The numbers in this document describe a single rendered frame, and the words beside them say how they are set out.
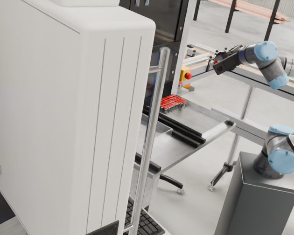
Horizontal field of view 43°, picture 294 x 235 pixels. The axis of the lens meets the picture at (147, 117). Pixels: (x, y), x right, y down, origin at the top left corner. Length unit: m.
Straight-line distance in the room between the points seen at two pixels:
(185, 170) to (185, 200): 0.37
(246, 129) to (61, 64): 2.17
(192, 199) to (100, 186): 1.92
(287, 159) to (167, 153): 0.49
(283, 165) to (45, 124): 1.02
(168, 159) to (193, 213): 1.18
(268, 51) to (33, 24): 0.86
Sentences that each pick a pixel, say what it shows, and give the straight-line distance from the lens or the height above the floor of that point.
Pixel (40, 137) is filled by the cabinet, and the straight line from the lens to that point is 0.98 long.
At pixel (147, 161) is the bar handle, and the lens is 1.00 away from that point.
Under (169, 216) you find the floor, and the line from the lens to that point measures 2.62.
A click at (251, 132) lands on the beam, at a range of 2.83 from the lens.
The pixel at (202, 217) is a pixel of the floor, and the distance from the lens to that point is 2.69.
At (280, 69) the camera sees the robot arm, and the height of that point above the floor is 1.32.
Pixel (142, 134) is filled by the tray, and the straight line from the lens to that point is 1.70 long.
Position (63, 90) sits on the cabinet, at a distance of 0.82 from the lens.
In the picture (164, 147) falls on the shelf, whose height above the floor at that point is 0.88.
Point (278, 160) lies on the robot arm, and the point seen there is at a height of 0.96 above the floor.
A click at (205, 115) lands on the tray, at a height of 0.88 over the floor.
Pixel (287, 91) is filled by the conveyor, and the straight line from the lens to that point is 2.62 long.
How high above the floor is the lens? 1.73
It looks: 27 degrees down
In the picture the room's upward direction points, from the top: 9 degrees clockwise
